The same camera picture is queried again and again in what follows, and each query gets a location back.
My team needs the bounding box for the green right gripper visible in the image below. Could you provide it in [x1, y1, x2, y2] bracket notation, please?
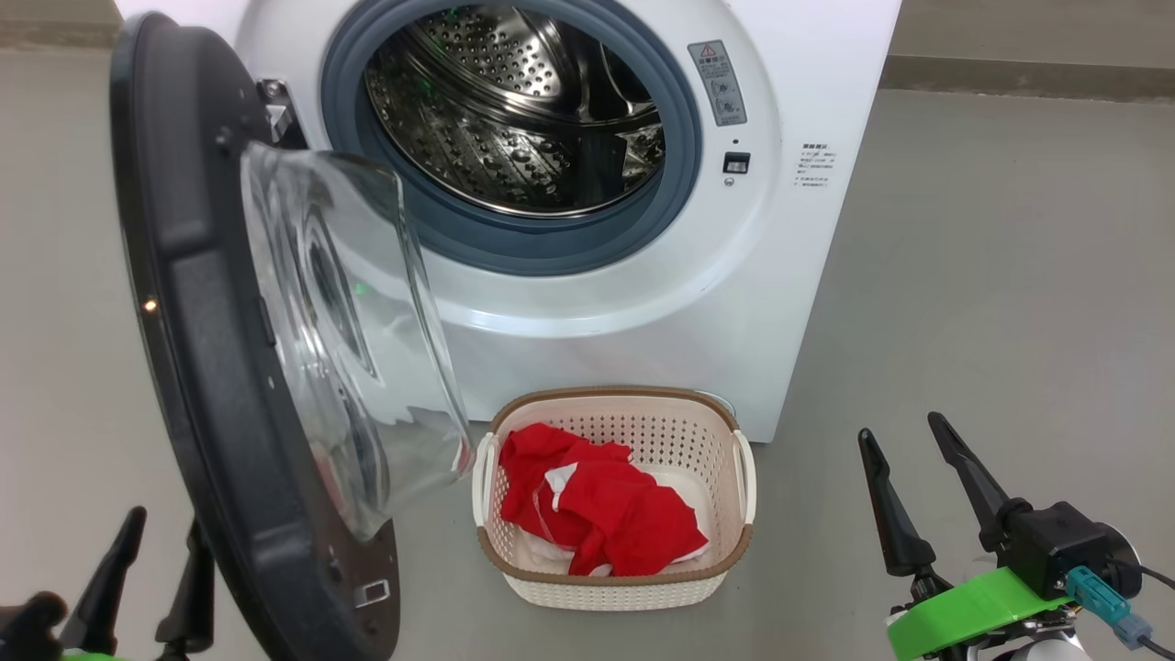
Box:
[857, 410, 1084, 661]

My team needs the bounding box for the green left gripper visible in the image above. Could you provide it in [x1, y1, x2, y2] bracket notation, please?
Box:
[57, 506, 218, 661]

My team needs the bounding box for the dark round glass washer door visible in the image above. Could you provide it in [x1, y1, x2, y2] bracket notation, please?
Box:
[109, 11, 476, 661]

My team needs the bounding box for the red garment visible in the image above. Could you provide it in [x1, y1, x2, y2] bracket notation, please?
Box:
[498, 422, 711, 578]

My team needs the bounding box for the white front-load washing machine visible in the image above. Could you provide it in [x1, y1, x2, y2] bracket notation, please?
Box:
[115, 0, 906, 444]

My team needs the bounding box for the cream perforated laundry basket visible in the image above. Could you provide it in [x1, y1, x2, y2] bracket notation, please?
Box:
[471, 385, 759, 612]

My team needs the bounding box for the grey rubber door seal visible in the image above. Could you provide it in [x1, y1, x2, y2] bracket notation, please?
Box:
[319, 0, 705, 277]

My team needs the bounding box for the printed text label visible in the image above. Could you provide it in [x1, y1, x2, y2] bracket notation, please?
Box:
[795, 141, 839, 190]

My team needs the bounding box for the grey warning sticker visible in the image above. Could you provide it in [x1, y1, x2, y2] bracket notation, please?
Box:
[688, 39, 748, 129]

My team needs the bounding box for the steel perforated washer drum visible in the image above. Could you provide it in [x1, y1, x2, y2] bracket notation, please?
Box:
[364, 4, 667, 219]

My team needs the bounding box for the teal cable connector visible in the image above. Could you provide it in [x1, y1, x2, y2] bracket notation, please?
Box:
[1064, 566, 1154, 650]

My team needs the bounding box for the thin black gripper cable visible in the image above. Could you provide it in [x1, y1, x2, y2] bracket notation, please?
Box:
[1131, 558, 1175, 661]

